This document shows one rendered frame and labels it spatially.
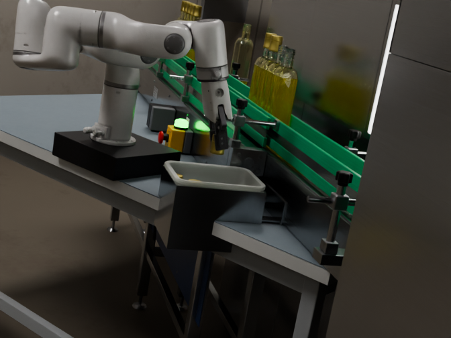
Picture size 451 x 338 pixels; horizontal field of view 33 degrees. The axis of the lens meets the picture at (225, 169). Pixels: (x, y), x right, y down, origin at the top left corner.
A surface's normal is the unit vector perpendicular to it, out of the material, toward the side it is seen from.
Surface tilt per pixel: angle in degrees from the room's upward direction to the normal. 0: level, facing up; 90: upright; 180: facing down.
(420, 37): 90
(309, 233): 90
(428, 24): 90
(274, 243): 0
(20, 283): 0
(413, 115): 90
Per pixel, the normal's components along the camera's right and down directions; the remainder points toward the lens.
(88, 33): 0.00, 0.46
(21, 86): 0.77, 0.29
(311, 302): -0.62, 0.09
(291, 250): 0.17, -0.95
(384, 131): -0.95, -0.09
